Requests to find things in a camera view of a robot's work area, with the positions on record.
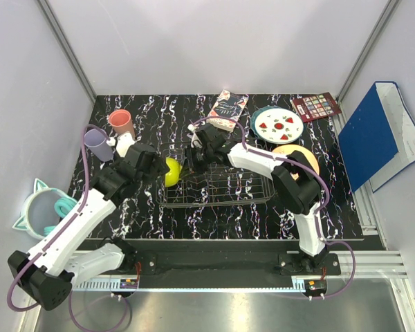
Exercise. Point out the dark red booklet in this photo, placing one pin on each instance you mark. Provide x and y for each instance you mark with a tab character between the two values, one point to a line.
315	107

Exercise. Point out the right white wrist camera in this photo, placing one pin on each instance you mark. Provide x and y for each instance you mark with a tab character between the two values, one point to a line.
195	142

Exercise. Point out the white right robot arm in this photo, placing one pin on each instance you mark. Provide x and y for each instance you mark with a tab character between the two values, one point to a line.
298	186

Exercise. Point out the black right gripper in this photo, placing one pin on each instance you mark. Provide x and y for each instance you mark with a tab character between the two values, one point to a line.
193	164

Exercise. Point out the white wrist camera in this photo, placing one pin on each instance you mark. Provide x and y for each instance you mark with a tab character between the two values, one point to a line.
195	142
122	143

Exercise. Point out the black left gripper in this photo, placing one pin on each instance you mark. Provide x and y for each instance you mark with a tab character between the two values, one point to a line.
158	168

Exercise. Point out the lilac cup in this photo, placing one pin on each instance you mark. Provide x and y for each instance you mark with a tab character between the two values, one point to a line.
96	142

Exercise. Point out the floral cover book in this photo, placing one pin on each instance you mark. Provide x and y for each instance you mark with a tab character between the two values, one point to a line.
227	106

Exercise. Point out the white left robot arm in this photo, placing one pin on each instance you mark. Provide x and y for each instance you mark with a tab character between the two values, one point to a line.
48	271

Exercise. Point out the white cat-ear basket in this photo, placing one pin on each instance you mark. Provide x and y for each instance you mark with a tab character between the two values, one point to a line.
37	216

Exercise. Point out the yellow-green bowl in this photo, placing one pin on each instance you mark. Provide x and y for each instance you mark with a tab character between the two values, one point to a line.
172	177

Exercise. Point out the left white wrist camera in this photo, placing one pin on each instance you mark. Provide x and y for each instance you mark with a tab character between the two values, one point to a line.
122	143

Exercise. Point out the grey wire dish rack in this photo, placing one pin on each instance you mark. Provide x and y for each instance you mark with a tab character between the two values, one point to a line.
219	185

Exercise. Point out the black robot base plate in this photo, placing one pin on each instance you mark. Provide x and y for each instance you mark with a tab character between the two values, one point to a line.
206	266

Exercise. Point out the teal headphones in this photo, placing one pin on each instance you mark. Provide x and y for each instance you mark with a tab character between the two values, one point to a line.
64	205

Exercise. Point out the white plate with strawberries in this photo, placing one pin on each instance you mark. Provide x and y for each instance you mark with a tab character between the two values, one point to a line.
279	125

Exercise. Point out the beige speckled plate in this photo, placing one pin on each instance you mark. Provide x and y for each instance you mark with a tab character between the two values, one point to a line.
290	148

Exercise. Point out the blue ring binder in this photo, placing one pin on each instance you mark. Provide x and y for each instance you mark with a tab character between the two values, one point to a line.
378	140

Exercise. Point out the teal scalloped plate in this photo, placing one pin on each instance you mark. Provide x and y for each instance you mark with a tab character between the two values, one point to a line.
256	128

